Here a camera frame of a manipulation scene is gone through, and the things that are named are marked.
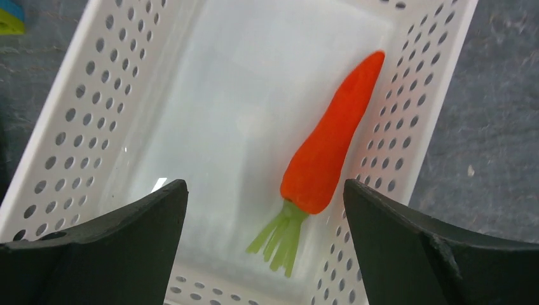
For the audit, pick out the multicolour brick stack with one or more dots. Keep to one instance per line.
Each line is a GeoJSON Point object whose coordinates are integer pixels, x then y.
{"type": "Point", "coordinates": [12, 18]}

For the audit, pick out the orange carrot toy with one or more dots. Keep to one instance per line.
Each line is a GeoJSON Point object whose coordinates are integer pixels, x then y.
{"type": "Point", "coordinates": [313, 173]}

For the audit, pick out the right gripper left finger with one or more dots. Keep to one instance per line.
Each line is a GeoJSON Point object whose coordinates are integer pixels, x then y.
{"type": "Point", "coordinates": [122, 257]}

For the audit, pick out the white perforated basket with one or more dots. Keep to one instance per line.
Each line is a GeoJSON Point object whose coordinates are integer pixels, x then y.
{"type": "Point", "coordinates": [221, 94]}

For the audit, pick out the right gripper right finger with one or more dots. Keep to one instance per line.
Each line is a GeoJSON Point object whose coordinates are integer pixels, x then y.
{"type": "Point", "coordinates": [407, 257]}

